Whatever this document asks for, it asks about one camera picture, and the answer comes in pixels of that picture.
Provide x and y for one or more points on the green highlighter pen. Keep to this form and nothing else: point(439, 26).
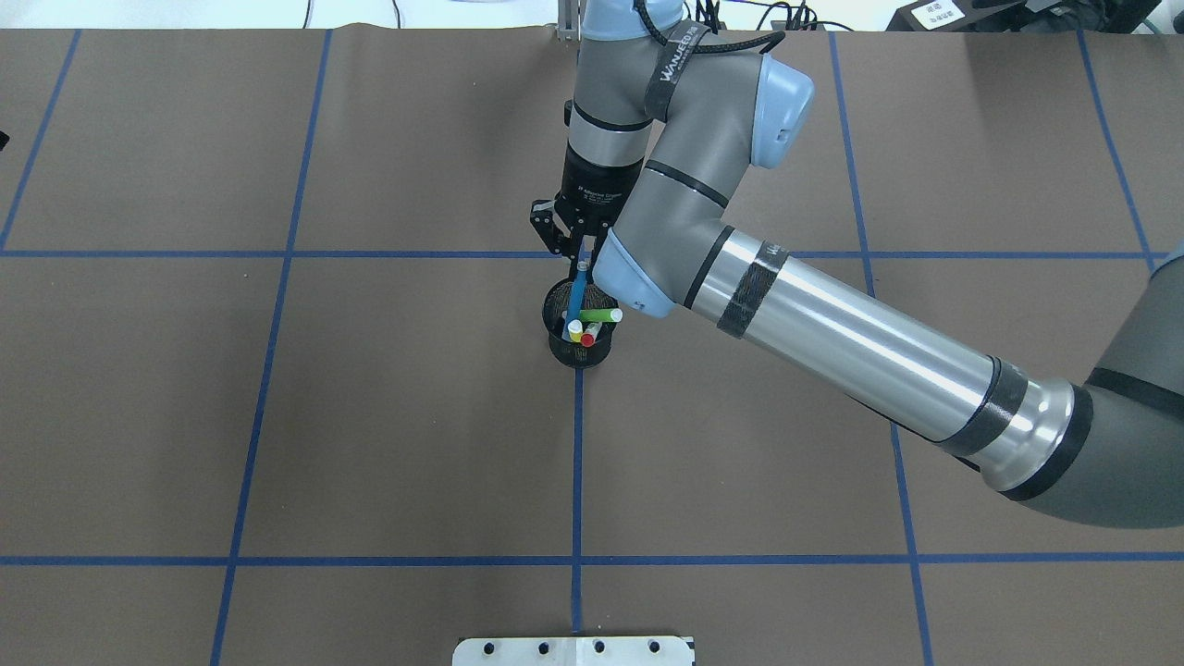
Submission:
point(601, 315)

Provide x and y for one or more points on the red white marker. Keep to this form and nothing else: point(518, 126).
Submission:
point(590, 333)

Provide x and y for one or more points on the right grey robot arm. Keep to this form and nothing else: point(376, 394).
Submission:
point(665, 120)

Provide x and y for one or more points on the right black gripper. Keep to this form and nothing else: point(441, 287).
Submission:
point(599, 188)

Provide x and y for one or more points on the aluminium frame post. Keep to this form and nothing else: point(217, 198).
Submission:
point(568, 24)

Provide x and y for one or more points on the blue highlighter pen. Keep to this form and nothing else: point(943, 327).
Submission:
point(576, 294)

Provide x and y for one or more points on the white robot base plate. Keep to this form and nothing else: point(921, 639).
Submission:
point(577, 650)

